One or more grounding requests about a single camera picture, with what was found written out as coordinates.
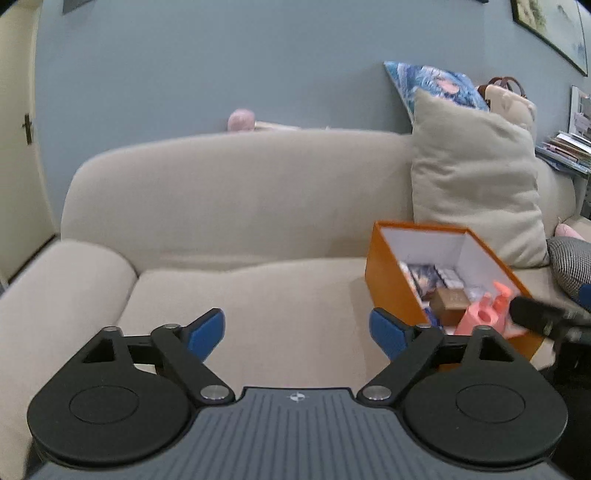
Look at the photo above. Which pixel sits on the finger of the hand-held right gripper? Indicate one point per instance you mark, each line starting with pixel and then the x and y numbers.
pixel 585 295
pixel 535 314

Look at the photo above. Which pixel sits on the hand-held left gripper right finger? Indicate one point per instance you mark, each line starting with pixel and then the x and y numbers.
pixel 387 334

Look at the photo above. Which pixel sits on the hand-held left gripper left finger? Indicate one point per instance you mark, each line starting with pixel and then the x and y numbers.
pixel 207 333

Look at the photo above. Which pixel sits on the pink bottle orange cap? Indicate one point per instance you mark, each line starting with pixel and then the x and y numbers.
pixel 480 318

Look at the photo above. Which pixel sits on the orange cardboard box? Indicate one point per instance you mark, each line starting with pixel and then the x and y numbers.
pixel 388 272

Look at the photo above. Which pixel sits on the gold brown small box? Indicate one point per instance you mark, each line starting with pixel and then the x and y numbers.
pixel 450 302

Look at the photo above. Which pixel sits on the plaid pattern case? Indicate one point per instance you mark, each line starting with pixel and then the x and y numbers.
pixel 450 276

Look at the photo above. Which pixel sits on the houndstooth cushion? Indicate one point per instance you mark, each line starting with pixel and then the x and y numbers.
pixel 572 261

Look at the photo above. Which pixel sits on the beige throw pillow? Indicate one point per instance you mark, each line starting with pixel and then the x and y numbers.
pixel 475 184

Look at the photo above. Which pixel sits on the stack of books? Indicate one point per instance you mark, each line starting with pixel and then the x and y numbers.
pixel 565 150

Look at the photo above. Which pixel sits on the beige fabric sofa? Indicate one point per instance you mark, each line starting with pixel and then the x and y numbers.
pixel 231 184

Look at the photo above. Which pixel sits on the beige bear shaped bag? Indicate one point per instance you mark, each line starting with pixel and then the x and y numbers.
pixel 512 108

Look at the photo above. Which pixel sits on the cream door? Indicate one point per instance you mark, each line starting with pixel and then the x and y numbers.
pixel 18 184

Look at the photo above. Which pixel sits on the blue anime print pillow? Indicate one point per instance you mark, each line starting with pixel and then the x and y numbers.
pixel 434 83

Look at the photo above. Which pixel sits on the framed wall picture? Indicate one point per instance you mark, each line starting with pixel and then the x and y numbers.
pixel 554 23

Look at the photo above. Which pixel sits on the dark wall frame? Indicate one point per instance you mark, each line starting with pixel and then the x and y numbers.
pixel 76 5

